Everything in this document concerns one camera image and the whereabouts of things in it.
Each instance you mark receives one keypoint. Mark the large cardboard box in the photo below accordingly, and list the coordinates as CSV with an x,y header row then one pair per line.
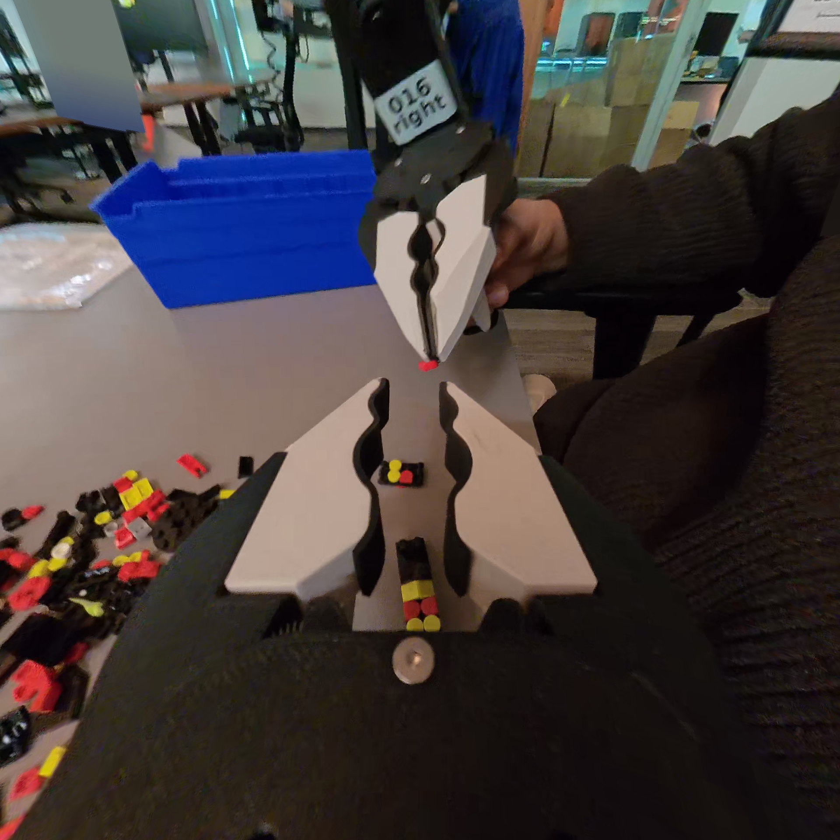
x,y
590,138

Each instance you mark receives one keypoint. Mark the long black red yellow lego assembly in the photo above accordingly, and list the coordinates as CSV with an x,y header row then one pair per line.
x,y
417,577

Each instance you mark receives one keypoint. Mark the black chair frame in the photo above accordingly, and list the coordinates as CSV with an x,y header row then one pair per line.
x,y
623,298

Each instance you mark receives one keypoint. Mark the pile of lego pieces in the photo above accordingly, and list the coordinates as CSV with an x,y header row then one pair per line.
x,y
59,630

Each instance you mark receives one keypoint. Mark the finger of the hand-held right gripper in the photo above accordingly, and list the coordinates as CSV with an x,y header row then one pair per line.
x,y
466,262
397,269

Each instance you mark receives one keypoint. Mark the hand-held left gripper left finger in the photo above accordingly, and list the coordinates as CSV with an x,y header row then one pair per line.
x,y
302,518

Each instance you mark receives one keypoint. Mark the clear plastic bag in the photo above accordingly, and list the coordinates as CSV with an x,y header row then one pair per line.
x,y
52,269

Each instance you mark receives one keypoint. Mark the small black lego plate assembly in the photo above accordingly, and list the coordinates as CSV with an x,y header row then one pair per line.
x,y
401,474

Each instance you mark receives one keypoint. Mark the empty blue plastic storage bin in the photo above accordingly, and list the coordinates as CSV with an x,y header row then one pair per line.
x,y
249,256

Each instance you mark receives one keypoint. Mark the person's beige shoe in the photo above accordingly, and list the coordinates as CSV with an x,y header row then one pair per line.
x,y
539,392

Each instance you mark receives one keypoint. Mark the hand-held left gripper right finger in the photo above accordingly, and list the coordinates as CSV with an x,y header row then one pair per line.
x,y
518,525

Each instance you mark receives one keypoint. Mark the orange cone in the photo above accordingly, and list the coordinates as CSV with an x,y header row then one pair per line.
x,y
148,134

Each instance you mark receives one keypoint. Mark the blue jacket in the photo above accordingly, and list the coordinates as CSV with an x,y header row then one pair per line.
x,y
489,65

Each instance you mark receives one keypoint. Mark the person's right hand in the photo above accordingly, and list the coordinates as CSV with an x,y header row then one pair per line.
x,y
531,243

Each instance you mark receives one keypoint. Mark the black framed white sign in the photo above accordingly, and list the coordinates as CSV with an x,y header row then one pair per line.
x,y
754,92

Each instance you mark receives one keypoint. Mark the low wooden table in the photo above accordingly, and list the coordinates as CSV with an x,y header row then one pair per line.
x,y
190,92

